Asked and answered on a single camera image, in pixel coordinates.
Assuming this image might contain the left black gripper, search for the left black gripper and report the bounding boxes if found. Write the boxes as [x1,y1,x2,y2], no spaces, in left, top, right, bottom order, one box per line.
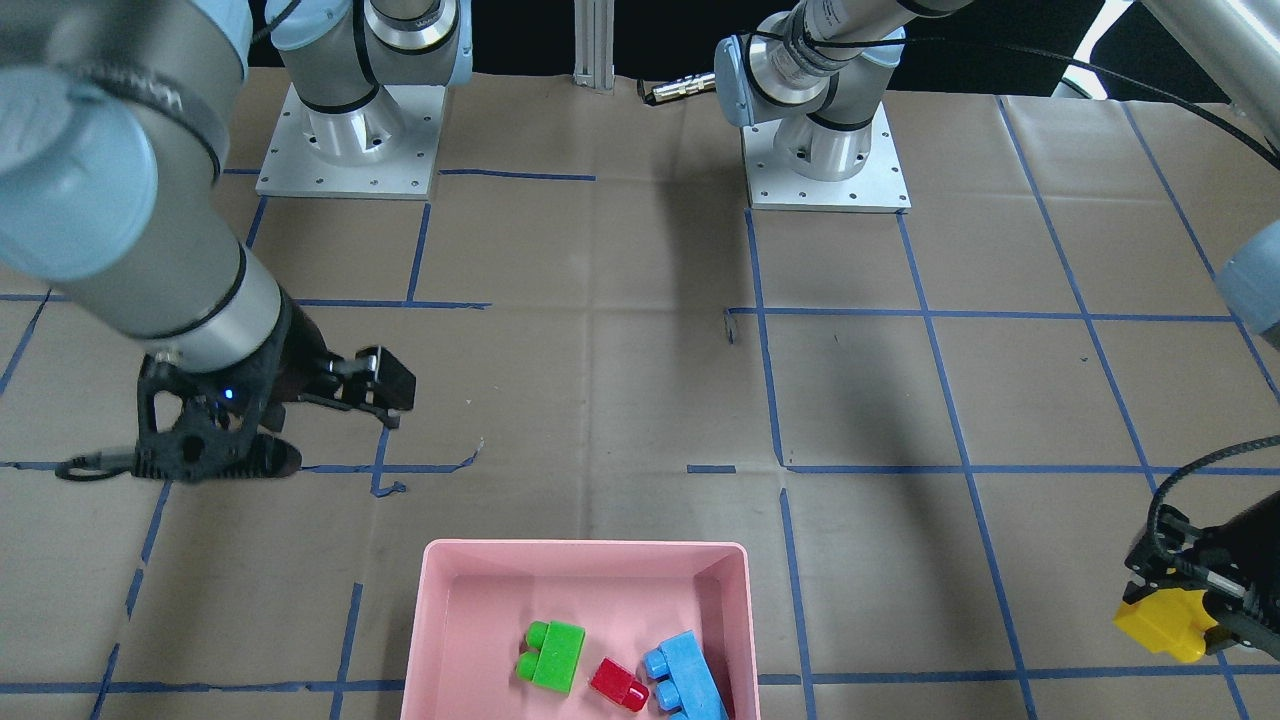
[1125,495,1279,651]

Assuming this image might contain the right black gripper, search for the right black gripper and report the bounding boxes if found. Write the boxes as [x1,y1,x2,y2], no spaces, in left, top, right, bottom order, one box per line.
[134,300,417,483]

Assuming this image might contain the yellow toy block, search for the yellow toy block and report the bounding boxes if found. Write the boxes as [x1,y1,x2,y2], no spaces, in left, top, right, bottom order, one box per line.
[1112,588,1220,664]

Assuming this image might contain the green toy block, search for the green toy block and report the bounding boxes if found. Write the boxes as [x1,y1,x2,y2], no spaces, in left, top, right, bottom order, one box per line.
[515,621,586,694]

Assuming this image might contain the red toy block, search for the red toy block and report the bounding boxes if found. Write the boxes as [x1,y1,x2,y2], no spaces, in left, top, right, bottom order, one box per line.
[588,657,650,714]

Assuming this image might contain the blue toy block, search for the blue toy block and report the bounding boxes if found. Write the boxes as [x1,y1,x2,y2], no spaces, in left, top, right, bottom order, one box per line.
[643,630,730,719]

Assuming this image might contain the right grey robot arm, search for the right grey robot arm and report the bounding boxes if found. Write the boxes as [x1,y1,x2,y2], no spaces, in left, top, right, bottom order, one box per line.
[1,1,474,482]

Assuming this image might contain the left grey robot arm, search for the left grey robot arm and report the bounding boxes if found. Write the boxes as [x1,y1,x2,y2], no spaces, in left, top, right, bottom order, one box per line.
[714,29,1279,664]

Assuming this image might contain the pink plastic box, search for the pink plastic box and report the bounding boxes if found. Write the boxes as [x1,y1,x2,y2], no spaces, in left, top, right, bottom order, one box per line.
[401,539,762,720]

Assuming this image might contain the black corrugated cable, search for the black corrugated cable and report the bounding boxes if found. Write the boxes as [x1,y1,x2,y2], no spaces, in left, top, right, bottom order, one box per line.
[1146,436,1280,571]

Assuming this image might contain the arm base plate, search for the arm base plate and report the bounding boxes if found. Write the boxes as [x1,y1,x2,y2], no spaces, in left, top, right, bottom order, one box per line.
[741,104,913,214]
[255,85,448,201]

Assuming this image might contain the aluminium frame post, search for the aluminium frame post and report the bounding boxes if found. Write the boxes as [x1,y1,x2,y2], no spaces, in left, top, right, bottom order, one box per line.
[572,0,616,94]

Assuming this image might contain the metal cable connector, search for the metal cable connector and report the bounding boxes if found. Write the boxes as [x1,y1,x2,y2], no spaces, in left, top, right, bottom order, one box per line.
[636,72,716,108]

